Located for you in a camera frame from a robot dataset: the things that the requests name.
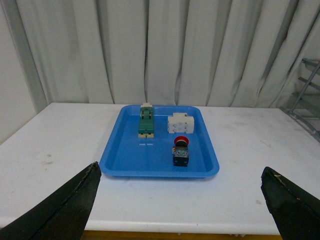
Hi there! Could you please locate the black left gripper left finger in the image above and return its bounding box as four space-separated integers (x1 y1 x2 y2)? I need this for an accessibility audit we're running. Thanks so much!
0 162 102 240

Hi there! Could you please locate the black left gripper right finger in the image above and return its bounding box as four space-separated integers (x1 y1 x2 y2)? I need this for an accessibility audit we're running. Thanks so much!
261 166 320 240

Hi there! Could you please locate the red emergency stop button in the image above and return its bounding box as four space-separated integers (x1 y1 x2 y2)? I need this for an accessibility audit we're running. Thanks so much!
172 135 190 167

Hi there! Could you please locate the blue plastic tray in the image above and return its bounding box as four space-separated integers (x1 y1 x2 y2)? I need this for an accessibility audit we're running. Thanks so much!
99 105 220 179

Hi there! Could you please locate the white circuit breaker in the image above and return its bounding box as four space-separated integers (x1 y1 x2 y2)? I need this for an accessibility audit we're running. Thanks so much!
167 112 195 134

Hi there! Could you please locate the white curtain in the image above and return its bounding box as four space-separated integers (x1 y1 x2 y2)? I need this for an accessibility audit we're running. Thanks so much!
0 0 320 141

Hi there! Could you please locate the silver wire mesh rack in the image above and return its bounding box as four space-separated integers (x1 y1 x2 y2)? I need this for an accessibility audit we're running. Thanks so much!
280 58 320 141

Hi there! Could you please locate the green knife switch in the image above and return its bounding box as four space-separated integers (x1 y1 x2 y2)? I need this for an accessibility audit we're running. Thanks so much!
138 102 155 138

